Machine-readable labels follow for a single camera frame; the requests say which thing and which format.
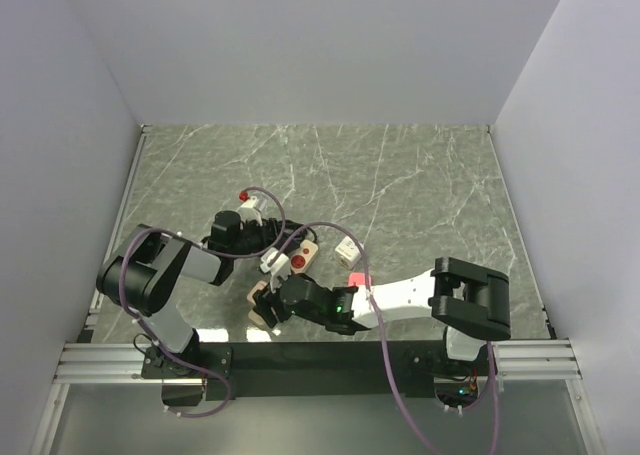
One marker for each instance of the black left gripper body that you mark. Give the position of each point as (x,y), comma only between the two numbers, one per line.
(255,239)

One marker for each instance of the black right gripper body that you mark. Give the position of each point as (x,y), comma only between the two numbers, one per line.
(269,304)

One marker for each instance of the beige power strip red sockets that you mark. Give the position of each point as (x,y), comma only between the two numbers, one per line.
(300,259)

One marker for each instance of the pink cube socket adapter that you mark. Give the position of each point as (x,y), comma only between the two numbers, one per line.
(262,311)

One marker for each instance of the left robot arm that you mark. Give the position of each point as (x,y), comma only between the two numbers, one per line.
(141,274)

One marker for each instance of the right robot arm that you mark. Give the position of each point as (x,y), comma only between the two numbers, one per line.
(471,300)

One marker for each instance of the pink flat plug adapter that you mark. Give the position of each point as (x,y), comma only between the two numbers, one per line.
(358,279)

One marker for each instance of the white cube socket adapter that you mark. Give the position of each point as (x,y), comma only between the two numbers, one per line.
(348,252)

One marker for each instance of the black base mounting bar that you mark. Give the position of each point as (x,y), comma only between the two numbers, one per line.
(335,368)

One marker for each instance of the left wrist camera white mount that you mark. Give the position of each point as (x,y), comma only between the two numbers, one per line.
(251,208)

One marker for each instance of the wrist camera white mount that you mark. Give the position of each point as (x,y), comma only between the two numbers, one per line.
(251,208)
(277,266)

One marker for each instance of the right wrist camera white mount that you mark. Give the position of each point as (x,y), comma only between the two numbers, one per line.
(277,266)

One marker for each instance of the aluminium frame rail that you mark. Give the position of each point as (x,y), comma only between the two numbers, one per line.
(99,364)

